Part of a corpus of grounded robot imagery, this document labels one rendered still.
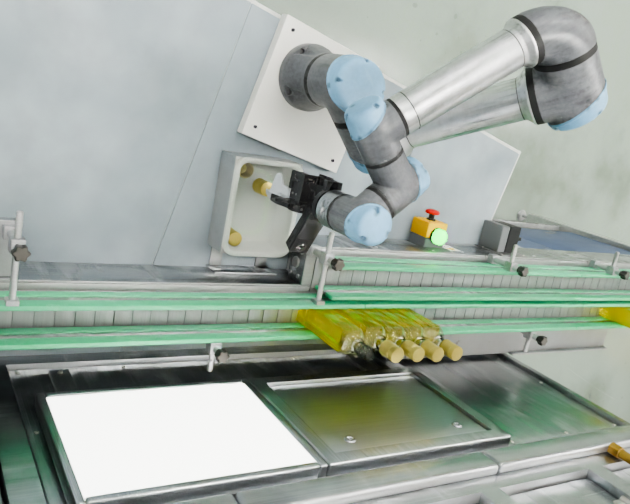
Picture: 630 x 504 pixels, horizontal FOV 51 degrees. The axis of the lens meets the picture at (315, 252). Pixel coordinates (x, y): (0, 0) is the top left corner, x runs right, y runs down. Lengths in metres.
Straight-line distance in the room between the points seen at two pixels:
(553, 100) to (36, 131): 0.99
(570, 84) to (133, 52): 0.85
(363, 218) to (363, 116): 0.17
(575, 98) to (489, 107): 0.16
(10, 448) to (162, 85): 0.76
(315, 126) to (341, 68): 0.27
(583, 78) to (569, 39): 0.08
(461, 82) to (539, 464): 0.79
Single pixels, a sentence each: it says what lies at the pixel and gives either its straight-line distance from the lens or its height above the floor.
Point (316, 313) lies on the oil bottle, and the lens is 1.52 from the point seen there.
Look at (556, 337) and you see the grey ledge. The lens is 2.29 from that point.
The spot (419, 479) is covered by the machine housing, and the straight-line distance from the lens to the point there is 1.27.
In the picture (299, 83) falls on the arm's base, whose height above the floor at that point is 0.85.
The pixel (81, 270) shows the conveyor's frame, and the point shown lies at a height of 0.81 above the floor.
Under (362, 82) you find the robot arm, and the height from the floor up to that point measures 1.00.
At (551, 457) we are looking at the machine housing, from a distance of 1.53.
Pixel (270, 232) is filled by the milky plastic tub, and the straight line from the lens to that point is 1.61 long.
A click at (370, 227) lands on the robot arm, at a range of 1.17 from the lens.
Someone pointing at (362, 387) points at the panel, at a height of 1.05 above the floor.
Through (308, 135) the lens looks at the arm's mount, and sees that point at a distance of 1.60.
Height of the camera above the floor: 2.15
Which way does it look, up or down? 54 degrees down
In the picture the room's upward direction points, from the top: 120 degrees clockwise
